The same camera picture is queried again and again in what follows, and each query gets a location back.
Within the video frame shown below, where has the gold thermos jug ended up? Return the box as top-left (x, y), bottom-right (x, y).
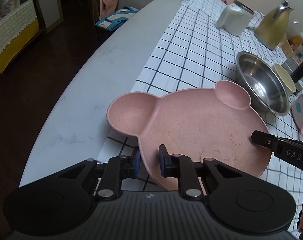
top-left (254, 0), bottom-right (293, 50)

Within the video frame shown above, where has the yellow cushion chair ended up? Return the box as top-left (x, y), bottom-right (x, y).
top-left (0, 0), bottom-right (46, 74)

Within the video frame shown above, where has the white mug with handle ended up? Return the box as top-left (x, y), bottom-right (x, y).
top-left (216, 0), bottom-right (254, 36)

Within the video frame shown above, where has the glass electric kettle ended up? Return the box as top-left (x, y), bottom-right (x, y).
top-left (282, 57), bottom-right (303, 91)

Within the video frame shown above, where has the blue striped bag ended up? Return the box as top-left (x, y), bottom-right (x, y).
top-left (95, 6), bottom-right (138, 32)

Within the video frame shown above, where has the pink cloth on table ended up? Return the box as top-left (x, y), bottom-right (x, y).
top-left (224, 0), bottom-right (234, 5)

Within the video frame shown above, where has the cream plastic bowl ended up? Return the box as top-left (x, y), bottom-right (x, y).
top-left (273, 64), bottom-right (296, 96)

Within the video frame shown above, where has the stainless steel bowl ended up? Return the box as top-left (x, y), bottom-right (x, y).
top-left (236, 51), bottom-right (290, 116)

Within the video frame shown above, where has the pink bear-shaped plate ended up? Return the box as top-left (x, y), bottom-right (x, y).
top-left (106, 80), bottom-right (271, 190)

